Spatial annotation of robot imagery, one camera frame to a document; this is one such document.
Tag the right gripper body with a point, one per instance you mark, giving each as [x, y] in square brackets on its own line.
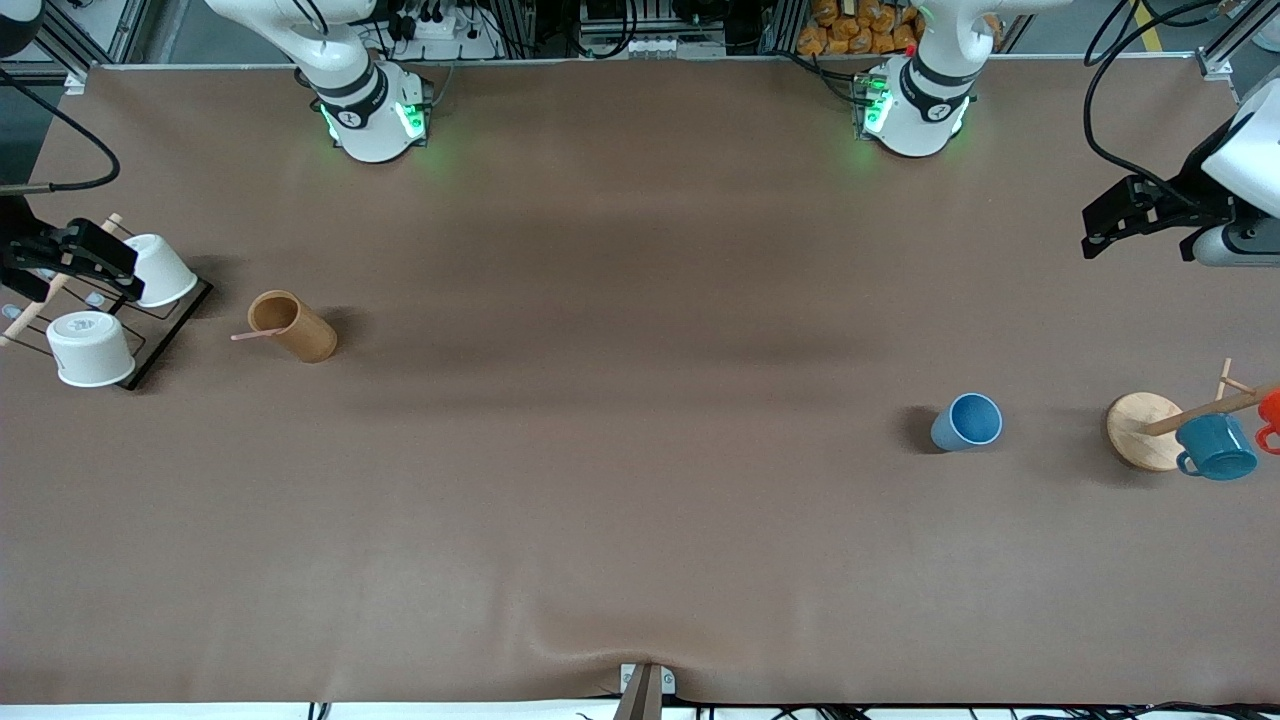
[12, 243]

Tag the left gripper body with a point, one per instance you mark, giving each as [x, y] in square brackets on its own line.
[1193, 198]

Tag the pink chopstick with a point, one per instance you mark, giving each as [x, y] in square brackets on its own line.
[250, 336]

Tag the light blue plastic cup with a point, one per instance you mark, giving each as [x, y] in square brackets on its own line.
[968, 422]

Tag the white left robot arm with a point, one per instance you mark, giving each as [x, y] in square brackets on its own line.
[920, 110]

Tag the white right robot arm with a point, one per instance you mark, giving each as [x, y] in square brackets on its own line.
[365, 110]

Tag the white paper cup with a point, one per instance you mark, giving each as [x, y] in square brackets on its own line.
[160, 270]
[90, 350]

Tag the brown wooden chopstick holder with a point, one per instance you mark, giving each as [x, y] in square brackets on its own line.
[300, 330]

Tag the wooden mug tree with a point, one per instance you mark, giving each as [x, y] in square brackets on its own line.
[1140, 432]

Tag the orange red mug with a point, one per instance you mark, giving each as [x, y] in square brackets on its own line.
[1270, 415]

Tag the teal enamel mug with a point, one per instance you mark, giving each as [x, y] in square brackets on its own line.
[1215, 448]

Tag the orange snack bag pile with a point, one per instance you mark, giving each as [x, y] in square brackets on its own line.
[860, 25]

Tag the white power strip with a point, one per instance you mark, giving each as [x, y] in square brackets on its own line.
[450, 35]

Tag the white connector block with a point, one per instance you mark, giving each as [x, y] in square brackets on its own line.
[655, 46]

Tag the brown table cover mat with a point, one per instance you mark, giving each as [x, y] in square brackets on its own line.
[640, 400]

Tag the metal table clamp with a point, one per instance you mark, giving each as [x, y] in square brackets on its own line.
[645, 690]

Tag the aluminium frame post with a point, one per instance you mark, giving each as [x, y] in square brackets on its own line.
[95, 30]
[1235, 35]

